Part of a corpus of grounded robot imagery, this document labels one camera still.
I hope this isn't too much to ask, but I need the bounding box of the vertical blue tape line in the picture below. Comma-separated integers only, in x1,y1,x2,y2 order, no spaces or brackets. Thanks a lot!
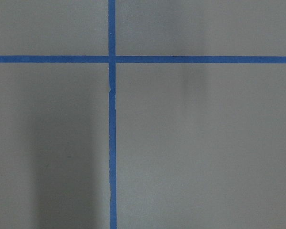
108,0,117,229

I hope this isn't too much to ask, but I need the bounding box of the horizontal blue tape line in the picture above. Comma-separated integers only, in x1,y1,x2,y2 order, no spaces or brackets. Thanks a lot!
0,55,286,64

